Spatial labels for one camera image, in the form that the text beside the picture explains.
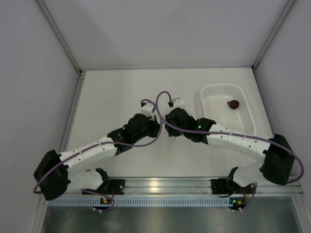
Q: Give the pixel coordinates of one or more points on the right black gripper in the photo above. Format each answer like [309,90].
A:
[174,133]

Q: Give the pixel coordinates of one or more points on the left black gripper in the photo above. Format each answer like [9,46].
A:
[155,126]

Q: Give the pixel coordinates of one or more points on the dark red fake fig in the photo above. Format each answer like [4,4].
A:
[233,104]

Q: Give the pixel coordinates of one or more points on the clear zip top bag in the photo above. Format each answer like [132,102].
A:
[170,131]

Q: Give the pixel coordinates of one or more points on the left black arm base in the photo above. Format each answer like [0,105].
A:
[115,187]

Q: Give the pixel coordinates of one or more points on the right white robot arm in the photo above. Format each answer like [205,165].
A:
[273,159]

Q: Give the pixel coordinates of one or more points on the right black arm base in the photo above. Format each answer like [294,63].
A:
[220,187]

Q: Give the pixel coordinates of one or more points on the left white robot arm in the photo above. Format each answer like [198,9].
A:
[79,169]

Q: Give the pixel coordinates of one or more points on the white perforated plastic basket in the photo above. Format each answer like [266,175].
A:
[214,100]

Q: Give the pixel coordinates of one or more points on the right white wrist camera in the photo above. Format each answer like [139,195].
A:
[176,103]

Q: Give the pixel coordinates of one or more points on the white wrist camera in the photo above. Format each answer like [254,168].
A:
[176,103]
[148,110]

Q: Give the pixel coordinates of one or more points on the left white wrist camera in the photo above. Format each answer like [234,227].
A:
[148,110]

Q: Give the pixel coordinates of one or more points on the white slotted cable duct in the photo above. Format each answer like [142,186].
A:
[146,202]

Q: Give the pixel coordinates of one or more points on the aluminium mounting rail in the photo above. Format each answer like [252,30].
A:
[195,186]

